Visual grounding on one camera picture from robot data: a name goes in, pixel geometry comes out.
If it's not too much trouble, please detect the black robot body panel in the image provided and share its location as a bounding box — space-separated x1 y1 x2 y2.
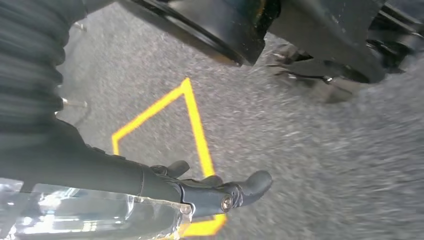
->
130 0 424 104

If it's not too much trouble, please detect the yellow floor tape square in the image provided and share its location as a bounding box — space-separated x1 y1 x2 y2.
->
111 77 228 238

